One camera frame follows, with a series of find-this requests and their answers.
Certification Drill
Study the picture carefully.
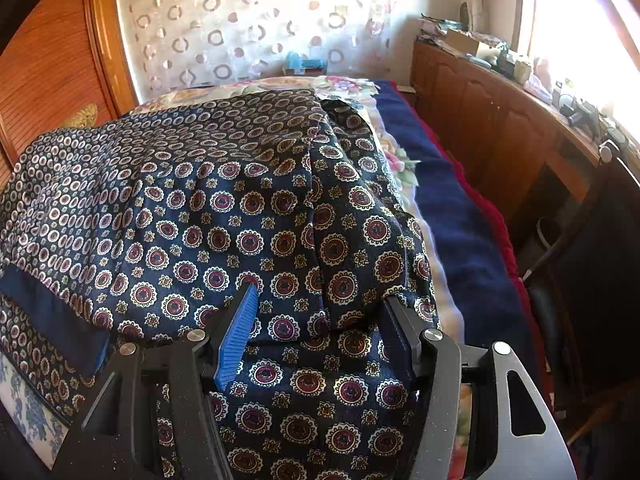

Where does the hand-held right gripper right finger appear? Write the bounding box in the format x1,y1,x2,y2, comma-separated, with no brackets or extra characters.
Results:
381,296,573,480

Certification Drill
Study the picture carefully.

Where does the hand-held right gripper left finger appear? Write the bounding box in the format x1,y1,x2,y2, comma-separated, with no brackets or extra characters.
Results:
50,284,261,480

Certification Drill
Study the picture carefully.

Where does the navy medallion-patterned robe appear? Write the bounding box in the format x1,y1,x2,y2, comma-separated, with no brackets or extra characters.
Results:
0,87,443,480

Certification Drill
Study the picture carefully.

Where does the navy fleece blanket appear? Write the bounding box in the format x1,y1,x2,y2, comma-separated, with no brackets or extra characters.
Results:
372,79,541,391

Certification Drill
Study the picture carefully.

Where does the pink floral blanket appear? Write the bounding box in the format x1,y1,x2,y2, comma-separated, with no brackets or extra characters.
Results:
135,75,451,311

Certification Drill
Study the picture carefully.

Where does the black chair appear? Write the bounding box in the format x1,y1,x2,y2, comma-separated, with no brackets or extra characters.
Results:
520,142,640,441

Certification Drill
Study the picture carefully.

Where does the wooden side cabinet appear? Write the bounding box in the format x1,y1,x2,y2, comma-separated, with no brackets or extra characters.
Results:
410,40,621,241

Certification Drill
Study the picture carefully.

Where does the small blue box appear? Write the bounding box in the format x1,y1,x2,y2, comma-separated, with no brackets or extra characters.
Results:
281,51,328,77

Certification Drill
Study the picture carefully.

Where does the black device on cabinet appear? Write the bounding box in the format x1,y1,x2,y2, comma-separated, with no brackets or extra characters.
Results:
557,95,601,128

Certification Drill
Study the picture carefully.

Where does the pink plastic bag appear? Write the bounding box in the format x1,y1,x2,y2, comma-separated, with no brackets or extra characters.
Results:
532,57,556,96

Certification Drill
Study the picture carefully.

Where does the open cardboard box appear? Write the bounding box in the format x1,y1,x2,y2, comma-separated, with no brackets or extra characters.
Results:
442,27,501,58

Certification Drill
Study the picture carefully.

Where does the wooden slatted wardrobe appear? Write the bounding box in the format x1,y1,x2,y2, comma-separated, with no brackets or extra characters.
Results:
0,0,141,186

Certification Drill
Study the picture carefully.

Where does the wooden framed window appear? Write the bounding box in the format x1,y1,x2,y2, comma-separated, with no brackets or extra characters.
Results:
515,0,640,131

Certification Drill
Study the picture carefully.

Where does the brass wardrobe handle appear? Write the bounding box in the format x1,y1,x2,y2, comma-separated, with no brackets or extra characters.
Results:
64,104,99,130

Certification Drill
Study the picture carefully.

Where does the sheer circle-patterned wall curtain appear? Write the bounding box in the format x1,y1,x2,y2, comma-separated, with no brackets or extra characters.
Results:
114,0,426,106

